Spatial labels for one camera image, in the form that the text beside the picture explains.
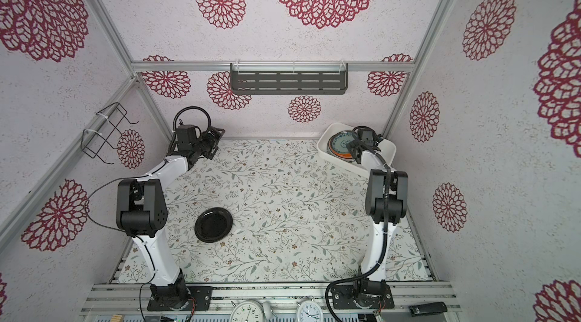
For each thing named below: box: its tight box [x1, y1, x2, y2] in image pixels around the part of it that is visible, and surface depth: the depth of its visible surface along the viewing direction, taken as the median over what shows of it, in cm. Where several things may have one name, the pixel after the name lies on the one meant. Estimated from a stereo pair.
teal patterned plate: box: [330, 130, 356, 154], surface depth 114 cm
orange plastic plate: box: [326, 130, 356, 161], surface depth 109 cm
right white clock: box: [296, 300, 324, 322], surface depth 70 cm
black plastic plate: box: [194, 207, 234, 244], surface depth 90 cm
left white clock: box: [229, 301, 265, 322], surface depth 69 cm
